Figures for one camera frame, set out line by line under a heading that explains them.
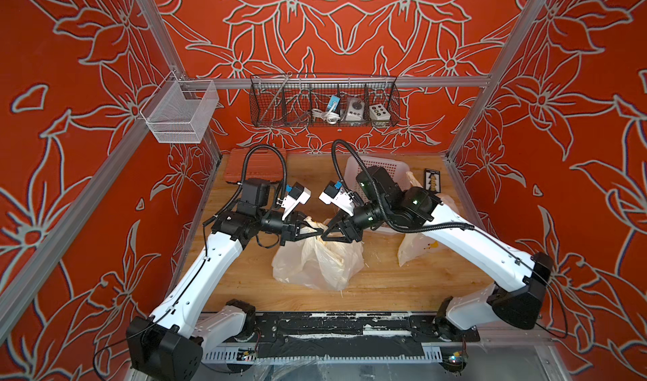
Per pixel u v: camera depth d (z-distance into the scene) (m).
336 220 0.62
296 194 0.57
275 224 0.59
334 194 0.57
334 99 0.83
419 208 0.47
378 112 0.95
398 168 1.04
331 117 0.86
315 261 0.61
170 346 0.36
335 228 0.57
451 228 0.44
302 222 0.59
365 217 0.56
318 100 1.01
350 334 0.73
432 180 1.07
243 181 0.57
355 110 0.91
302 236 0.61
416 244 0.79
